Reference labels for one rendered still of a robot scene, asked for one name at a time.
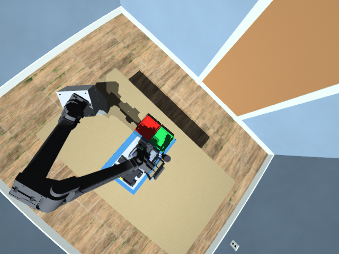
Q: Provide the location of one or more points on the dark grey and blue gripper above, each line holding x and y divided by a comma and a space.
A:
136, 151

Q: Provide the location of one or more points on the green open-top bin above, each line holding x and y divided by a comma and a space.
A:
161, 139

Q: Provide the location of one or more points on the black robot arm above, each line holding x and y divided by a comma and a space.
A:
31, 186

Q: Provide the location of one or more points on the red bin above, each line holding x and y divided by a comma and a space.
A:
147, 128

